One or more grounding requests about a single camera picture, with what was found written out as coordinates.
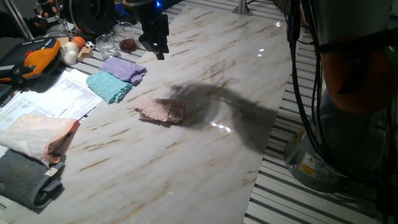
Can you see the silver and orange robot arm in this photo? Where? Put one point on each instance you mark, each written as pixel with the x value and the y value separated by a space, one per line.
pixel 351 77

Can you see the blue cloth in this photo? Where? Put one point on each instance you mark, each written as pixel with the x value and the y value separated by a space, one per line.
pixel 122 8

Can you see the wooden block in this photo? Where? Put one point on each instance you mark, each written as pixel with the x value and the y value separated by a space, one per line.
pixel 63 41
pixel 84 53

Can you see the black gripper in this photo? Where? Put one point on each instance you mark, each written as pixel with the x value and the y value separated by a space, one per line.
pixel 155 26

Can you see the grey towel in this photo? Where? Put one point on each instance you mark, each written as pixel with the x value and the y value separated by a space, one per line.
pixel 21 179

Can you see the small pink cloth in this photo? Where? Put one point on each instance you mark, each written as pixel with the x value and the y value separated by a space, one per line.
pixel 158 109

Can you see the empty clear glass beaker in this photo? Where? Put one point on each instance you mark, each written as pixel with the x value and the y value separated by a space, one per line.
pixel 106 46

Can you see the small toy soccer ball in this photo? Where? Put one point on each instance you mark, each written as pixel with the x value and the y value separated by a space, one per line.
pixel 89 45

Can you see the aluminium frame post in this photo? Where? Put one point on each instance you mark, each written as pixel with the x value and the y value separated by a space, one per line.
pixel 242 7
pixel 18 20

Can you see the purple cloth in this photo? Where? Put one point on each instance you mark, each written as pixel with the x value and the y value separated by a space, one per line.
pixel 122 69

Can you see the large peach towel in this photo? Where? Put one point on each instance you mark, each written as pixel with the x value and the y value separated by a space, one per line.
pixel 34 135

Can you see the black keyboard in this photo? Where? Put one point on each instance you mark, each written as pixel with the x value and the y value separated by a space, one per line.
pixel 4 93

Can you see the black filament spool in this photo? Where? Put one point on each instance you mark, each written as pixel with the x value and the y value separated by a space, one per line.
pixel 90 15

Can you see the printed paper sheets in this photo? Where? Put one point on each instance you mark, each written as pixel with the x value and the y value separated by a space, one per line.
pixel 62 96

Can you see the small toy basketball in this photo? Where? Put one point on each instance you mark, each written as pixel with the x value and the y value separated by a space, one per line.
pixel 78 42

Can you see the orange and black teach pendant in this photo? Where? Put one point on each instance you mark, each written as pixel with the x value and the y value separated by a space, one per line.
pixel 34 59

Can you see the teal cloth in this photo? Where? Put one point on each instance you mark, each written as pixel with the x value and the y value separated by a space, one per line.
pixel 107 87

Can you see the white garlic toy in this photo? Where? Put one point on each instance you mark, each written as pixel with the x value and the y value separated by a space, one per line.
pixel 69 53

